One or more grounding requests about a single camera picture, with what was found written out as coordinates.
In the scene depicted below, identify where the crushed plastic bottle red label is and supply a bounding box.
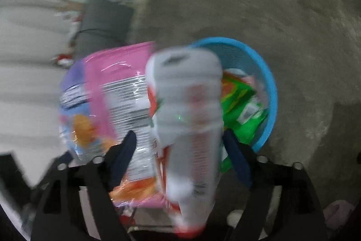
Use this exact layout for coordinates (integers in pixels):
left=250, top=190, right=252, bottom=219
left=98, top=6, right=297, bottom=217
left=145, top=46, right=224, bottom=239

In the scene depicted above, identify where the pink fuzzy slipper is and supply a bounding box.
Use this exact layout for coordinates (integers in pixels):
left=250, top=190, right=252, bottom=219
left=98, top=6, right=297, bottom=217
left=323, top=200, right=354, bottom=230

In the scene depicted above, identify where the green potato chip bag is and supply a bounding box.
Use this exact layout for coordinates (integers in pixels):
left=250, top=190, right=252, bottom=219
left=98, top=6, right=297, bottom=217
left=220, top=69, right=268, bottom=174

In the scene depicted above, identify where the blue plastic basket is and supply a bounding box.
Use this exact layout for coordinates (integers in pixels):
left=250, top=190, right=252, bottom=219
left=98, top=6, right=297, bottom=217
left=189, top=37, right=278, bottom=152

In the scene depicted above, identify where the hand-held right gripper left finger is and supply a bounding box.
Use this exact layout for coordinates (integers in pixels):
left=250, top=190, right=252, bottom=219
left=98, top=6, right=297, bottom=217
left=30, top=130, right=138, bottom=241

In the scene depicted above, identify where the grey cabinet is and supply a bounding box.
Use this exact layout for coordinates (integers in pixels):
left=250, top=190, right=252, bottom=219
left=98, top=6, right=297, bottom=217
left=75, top=0, right=134, bottom=58

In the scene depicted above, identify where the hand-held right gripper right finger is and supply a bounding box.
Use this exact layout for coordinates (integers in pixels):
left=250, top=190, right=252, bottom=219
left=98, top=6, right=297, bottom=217
left=223, top=129, right=329, bottom=241

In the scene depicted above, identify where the white curtain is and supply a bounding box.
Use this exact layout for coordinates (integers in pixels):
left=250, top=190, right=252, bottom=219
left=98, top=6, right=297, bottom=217
left=0, top=0, right=154, bottom=182

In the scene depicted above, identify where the black cable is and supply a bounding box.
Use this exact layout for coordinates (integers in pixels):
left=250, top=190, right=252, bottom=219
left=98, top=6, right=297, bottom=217
left=76, top=28, right=127, bottom=41

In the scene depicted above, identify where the pink snack bag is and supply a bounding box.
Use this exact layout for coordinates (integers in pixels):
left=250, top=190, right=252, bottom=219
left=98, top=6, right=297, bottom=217
left=58, top=42, right=170, bottom=209

